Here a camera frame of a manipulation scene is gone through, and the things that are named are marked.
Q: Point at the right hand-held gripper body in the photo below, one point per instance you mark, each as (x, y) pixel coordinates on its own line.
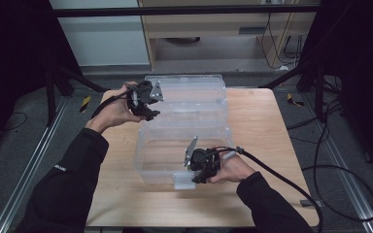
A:
(204, 160)

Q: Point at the grey tape strip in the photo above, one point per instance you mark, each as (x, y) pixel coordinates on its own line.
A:
(311, 203)

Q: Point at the person's left hand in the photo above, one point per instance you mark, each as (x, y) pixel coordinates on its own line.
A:
(115, 113)

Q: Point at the yellow black striped tape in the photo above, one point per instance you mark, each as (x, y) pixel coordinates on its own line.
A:
(293, 100)
(85, 103)

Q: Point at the dark curtain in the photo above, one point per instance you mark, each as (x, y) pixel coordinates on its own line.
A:
(9, 48)
(366, 64)

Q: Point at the black horizontal frame bar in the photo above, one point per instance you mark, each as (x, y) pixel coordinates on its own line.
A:
(175, 11)

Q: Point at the person's right hand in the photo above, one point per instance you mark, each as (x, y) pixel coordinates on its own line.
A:
(234, 170)

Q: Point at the white cabinet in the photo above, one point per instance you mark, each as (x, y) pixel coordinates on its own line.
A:
(105, 42)

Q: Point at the light wooden desk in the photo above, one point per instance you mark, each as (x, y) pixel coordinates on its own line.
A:
(207, 24)

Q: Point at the aluminium floor rail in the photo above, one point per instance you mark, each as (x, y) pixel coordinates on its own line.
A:
(29, 171)
(346, 184)

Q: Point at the clear plastic storage box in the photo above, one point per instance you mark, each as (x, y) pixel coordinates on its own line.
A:
(187, 123)

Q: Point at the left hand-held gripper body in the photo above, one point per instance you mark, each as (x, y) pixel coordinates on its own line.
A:
(142, 97)

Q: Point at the black metal stand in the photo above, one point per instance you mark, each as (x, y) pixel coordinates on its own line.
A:
(50, 97)
(319, 93)

